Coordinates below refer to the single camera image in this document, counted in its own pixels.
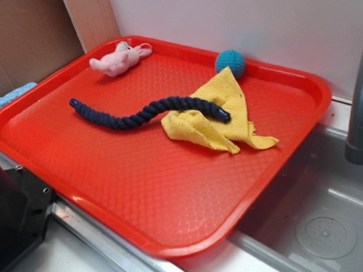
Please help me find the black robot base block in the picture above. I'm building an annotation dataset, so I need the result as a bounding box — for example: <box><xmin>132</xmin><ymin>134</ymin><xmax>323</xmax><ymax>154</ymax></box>
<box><xmin>0</xmin><ymin>166</ymin><xmax>54</xmax><ymax>272</ymax></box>

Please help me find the blue sponge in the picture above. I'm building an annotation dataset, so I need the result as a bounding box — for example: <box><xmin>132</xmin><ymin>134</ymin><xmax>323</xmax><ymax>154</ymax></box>
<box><xmin>0</xmin><ymin>82</ymin><xmax>37</xmax><ymax>108</ymax></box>

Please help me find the yellow cloth rag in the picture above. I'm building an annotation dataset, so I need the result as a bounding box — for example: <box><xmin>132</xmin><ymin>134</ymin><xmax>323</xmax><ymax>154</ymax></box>
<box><xmin>161</xmin><ymin>67</ymin><xmax>279</xmax><ymax>155</ymax></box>

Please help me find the pink plush bunny toy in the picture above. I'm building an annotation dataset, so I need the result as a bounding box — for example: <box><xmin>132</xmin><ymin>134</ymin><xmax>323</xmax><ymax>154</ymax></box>
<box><xmin>89</xmin><ymin>41</ymin><xmax>153</xmax><ymax>77</ymax></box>

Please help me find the dark blue twisted rope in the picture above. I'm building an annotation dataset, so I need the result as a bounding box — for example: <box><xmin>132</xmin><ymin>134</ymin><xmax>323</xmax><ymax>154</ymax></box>
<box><xmin>68</xmin><ymin>89</ymin><xmax>232</xmax><ymax>134</ymax></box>

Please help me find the grey plastic sink basin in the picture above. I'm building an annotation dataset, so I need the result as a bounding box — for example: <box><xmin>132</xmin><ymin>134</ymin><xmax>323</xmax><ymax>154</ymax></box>
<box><xmin>165</xmin><ymin>120</ymin><xmax>363</xmax><ymax>272</ymax></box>

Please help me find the teal crocheted ball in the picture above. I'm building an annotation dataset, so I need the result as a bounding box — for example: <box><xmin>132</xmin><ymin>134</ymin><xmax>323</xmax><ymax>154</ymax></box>
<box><xmin>215</xmin><ymin>50</ymin><xmax>246</xmax><ymax>80</ymax></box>

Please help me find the red plastic tray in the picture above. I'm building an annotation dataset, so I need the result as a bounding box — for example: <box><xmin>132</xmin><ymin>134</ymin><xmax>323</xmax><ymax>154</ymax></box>
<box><xmin>0</xmin><ymin>36</ymin><xmax>331</xmax><ymax>259</ymax></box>

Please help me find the brown cardboard panel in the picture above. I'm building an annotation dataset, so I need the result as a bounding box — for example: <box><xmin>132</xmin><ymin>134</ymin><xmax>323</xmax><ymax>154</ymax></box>
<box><xmin>0</xmin><ymin>0</ymin><xmax>120</xmax><ymax>97</ymax></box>

